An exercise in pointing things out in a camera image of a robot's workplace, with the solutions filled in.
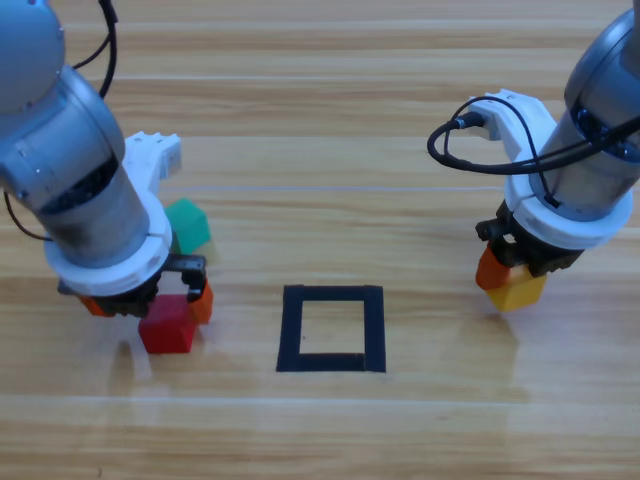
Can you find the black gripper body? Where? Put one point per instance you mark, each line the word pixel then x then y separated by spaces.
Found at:
pixel 540 252
pixel 135 302

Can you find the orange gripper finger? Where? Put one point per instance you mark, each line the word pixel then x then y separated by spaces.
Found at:
pixel 202 306
pixel 95 306
pixel 492 272

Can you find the yellow wooden block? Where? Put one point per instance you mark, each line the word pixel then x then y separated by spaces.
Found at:
pixel 520 295

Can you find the red wooden block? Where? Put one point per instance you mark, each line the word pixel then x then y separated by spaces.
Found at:
pixel 167 330

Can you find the green wooden block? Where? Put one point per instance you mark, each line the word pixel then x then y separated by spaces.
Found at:
pixel 192 225

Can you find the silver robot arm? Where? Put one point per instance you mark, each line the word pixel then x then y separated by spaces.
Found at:
pixel 75 150
pixel 600 100

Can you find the black tape rectangle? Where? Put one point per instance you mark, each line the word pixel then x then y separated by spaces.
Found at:
pixel 290 325

